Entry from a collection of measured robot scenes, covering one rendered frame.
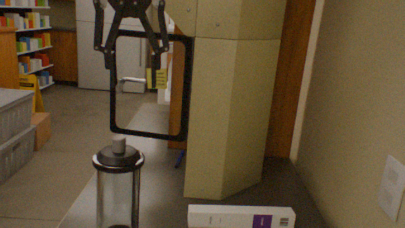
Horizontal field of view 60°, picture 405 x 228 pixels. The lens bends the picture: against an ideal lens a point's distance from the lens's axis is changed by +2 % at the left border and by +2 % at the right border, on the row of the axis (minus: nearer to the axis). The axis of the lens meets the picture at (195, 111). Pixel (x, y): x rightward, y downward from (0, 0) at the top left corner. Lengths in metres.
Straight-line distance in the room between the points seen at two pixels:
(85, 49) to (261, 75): 5.29
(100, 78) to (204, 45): 5.31
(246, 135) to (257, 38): 0.29
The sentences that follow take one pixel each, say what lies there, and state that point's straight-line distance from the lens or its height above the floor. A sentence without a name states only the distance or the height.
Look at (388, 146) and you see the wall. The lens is 0.85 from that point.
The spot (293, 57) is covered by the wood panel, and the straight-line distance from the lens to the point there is 1.33.
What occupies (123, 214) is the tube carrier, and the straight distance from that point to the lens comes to 0.78.
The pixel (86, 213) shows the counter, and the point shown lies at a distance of 1.00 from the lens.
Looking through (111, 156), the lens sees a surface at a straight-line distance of 0.73.
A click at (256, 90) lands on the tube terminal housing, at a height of 1.26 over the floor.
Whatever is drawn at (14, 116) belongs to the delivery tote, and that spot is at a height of 0.52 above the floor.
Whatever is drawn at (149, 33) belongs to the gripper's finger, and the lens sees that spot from 0.70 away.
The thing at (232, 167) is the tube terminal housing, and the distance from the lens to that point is 1.05.
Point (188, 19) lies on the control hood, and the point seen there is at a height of 1.45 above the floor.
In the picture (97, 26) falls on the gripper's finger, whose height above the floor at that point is 1.43.
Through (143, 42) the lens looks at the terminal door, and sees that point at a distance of 1.27.
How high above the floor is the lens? 1.48
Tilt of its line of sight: 17 degrees down
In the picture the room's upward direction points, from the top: 4 degrees clockwise
